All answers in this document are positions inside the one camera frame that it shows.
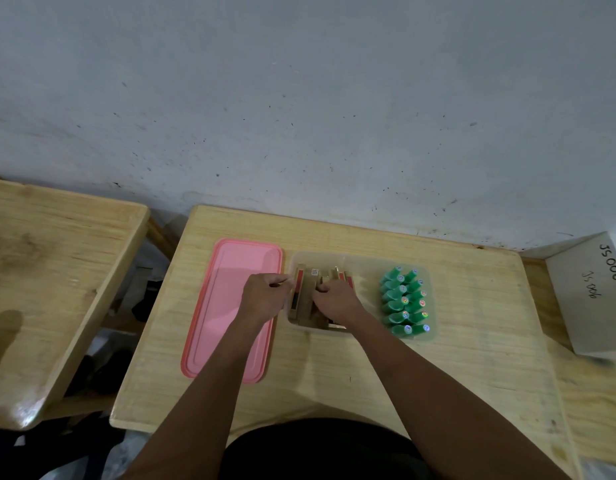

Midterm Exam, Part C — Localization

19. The pink plastic lid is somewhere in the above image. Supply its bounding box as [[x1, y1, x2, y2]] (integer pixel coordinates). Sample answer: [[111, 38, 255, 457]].
[[181, 238, 284, 385]]

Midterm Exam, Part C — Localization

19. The cluster of green small bottles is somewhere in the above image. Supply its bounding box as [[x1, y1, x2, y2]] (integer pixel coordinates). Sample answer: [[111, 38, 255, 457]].
[[380, 266, 433, 339]]

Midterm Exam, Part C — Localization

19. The person's right hand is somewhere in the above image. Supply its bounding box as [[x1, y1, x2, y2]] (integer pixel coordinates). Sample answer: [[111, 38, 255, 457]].
[[311, 279, 367, 327]]

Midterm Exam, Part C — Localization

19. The person's left hand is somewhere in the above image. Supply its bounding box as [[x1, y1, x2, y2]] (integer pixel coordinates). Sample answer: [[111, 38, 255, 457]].
[[240, 273, 295, 324]]

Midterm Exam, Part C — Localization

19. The person's left forearm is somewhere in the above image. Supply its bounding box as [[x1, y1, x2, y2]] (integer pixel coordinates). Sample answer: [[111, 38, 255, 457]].
[[119, 313, 284, 480]]

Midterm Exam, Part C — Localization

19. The wooden desk with rounded edge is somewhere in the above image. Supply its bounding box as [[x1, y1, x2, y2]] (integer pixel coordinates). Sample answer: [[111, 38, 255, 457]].
[[0, 177, 150, 431]]

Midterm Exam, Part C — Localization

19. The person's right forearm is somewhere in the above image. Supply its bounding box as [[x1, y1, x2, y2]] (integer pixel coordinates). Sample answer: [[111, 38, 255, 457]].
[[338, 311, 573, 480]]

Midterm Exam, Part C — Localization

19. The white cardboard box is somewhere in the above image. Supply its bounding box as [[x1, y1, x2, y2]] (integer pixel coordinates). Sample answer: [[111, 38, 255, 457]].
[[544, 231, 616, 362]]

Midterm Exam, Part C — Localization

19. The wooden desk with knots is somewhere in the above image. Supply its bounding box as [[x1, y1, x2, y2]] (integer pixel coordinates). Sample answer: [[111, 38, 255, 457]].
[[520, 255, 616, 468]]

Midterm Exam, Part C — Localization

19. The clear plastic container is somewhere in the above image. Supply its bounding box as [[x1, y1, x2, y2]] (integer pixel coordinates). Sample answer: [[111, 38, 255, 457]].
[[286, 251, 438, 341]]

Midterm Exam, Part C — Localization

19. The row of brown small boxes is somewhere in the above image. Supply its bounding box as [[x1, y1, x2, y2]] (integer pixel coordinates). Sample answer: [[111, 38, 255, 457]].
[[289, 264, 356, 331]]

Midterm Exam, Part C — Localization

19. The person's black clothing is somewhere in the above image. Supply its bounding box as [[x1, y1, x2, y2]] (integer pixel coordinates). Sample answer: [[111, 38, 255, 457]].
[[220, 419, 438, 480]]

